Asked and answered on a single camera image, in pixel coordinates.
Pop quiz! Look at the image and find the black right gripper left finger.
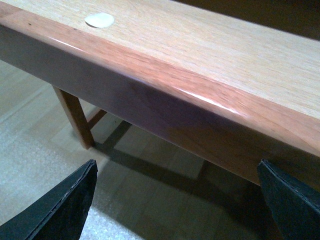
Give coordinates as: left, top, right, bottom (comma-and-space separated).
0, 159, 98, 240

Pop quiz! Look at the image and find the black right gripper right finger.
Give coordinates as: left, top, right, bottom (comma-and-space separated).
257, 159, 320, 240

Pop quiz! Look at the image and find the wooden pull-out keyboard tray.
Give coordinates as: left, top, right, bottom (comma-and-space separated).
0, 0, 320, 189

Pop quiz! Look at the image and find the white round sticker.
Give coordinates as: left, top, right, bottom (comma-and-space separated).
84, 12, 115, 29

